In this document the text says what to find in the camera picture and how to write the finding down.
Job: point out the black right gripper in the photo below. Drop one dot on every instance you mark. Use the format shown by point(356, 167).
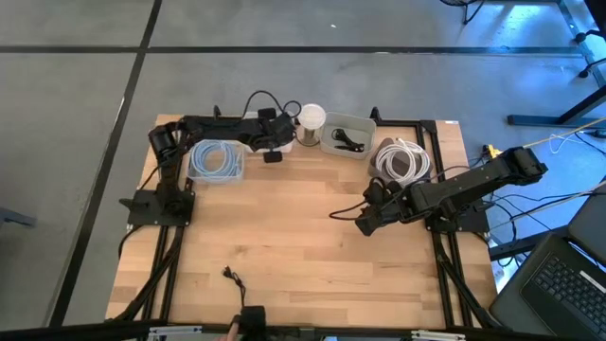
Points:
point(383, 215)

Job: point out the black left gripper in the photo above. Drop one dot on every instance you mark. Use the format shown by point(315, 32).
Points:
point(277, 130)

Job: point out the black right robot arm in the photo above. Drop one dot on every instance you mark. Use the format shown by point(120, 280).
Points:
point(473, 182)

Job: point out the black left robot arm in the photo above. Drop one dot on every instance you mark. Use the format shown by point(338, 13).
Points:
point(163, 142)

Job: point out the white plastic bin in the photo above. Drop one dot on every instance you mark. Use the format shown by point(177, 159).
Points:
point(288, 147)

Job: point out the white bulb on brass stand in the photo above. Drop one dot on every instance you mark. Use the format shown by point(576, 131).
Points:
point(311, 116)

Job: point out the smoky clear plastic bin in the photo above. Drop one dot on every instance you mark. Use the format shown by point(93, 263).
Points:
point(376, 166)

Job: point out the grey plastic bin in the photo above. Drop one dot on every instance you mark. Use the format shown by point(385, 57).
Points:
point(364, 125)

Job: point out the yellow plug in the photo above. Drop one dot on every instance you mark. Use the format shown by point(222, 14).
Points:
point(492, 150)

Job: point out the black metal floor bar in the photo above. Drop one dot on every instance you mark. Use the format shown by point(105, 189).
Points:
point(521, 246)

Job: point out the small black box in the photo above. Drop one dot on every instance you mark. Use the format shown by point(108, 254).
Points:
point(253, 318)

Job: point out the black metal desk leg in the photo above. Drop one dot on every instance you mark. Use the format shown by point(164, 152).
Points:
point(544, 120)

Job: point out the open black laptop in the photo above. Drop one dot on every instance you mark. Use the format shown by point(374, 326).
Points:
point(558, 284)

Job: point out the person's hand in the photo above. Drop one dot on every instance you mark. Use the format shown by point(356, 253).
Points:
point(232, 331)

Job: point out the thin beige stick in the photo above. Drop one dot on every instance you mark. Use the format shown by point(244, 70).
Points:
point(558, 135)

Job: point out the closed black laptop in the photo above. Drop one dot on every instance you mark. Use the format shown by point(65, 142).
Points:
point(592, 222)

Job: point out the black chair base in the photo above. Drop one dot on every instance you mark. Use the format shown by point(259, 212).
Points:
point(468, 14)

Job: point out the black chair caster leg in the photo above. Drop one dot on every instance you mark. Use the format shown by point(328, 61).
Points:
point(580, 37)

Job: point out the grey floor object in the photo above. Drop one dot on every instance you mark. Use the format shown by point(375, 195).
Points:
point(14, 217)

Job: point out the black rig bar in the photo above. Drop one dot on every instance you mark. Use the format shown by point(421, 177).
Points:
point(71, 331)

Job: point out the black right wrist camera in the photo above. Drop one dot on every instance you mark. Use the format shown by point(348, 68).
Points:
point(379, 189)

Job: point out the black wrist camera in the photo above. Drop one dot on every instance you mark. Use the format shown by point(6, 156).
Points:
point(272, 156)
point(379, 189)

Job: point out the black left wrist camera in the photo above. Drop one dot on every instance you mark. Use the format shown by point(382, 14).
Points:
point(272, 156)

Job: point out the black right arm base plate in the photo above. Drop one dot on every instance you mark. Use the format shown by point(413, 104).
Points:
point(473, 222)

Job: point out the black metal table frame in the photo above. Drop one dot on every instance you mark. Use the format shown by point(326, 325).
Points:
point(402, 122)

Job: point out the silver metal bracket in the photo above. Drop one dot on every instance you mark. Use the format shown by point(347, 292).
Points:
point(175, 330)
point(438, 335)

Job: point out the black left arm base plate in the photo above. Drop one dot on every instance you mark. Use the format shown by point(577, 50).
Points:
point(142, 208)

